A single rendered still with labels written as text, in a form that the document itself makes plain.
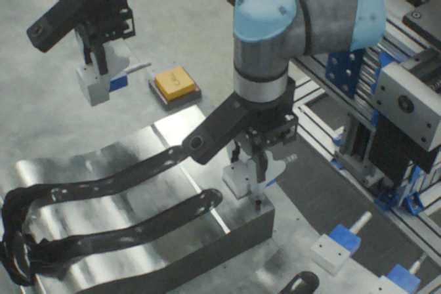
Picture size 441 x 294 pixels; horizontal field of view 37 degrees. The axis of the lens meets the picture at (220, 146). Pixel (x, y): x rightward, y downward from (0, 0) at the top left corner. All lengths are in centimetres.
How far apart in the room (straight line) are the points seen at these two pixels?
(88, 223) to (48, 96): 42
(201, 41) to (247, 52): 182
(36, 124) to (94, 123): 11
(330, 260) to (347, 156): 82
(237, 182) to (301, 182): 90
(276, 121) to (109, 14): 32
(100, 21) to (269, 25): 35
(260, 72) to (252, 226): 30
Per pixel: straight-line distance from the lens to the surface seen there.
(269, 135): 97
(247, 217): 105
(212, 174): 110
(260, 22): 81
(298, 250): 107
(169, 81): 132
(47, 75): 143
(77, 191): 109
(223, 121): 94
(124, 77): 119
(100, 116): 132
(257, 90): 89
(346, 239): 107
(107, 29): 111
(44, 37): 107
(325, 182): 196
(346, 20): 86
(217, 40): 267
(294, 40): 84
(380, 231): 190
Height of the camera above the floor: 177
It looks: 51 degrees down
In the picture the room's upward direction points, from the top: straight up
